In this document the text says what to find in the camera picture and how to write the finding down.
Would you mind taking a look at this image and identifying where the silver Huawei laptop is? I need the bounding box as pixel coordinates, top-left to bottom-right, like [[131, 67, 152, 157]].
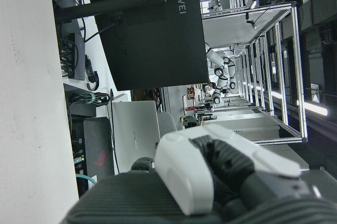
[[112, 100, 161, 176]]

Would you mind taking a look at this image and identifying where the white grey right robot hand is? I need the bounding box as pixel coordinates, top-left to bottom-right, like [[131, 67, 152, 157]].
[[65, 123, 337, 224]]

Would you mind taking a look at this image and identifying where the black desktop computer tower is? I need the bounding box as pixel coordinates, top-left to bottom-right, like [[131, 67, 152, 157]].
[[83, 117, 115, 180]]

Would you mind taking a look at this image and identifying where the grey connector box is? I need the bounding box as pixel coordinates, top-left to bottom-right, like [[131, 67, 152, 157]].
[[60, 33, 86, 81]]

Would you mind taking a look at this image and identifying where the aluminium frame cell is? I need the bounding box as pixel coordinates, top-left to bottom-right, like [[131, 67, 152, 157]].
[[201, 1, 308, 144]]

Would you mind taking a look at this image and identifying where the black cable bundle green tie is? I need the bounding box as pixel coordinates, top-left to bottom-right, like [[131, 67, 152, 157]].
[[67, 91, 111, 107]]

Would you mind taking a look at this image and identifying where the light blue network cable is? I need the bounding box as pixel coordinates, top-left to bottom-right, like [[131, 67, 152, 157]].
[[76, 173, 97, 186]]

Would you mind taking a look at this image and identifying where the black Huawei monitor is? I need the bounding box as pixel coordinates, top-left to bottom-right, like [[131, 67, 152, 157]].
[[52, 0, 210, 91]]

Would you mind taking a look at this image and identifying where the small black mounted camera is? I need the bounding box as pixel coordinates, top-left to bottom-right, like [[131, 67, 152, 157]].
[[245, 12, 257, 30]]

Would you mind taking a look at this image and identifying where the grey office chair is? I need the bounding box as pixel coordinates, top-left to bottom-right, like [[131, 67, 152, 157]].
[[157, 112, 177, 138]]

